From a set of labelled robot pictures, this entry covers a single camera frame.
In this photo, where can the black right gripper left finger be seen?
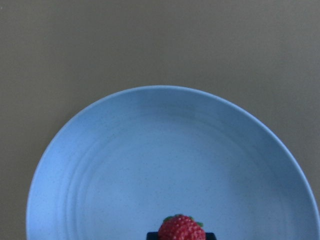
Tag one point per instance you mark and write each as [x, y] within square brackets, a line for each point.
[152, 236]

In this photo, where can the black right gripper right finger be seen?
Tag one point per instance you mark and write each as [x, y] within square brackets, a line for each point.
[210, 236]

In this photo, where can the red strawberry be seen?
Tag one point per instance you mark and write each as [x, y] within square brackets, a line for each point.
[181, 227]

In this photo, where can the blue plate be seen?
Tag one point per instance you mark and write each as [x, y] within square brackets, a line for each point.
[128, 161]

